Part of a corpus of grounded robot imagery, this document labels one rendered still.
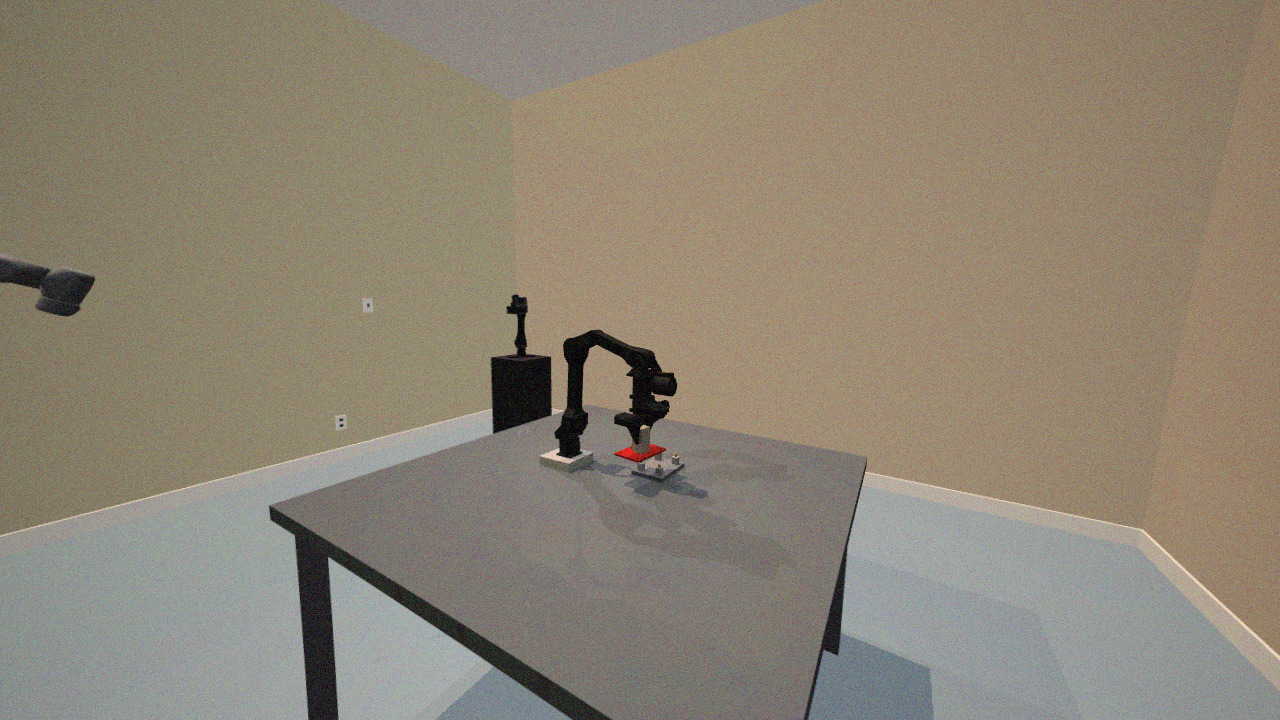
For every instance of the red plate with beige square handle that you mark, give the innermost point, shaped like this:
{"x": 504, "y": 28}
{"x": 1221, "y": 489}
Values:
{"x": 643, "y": 450}

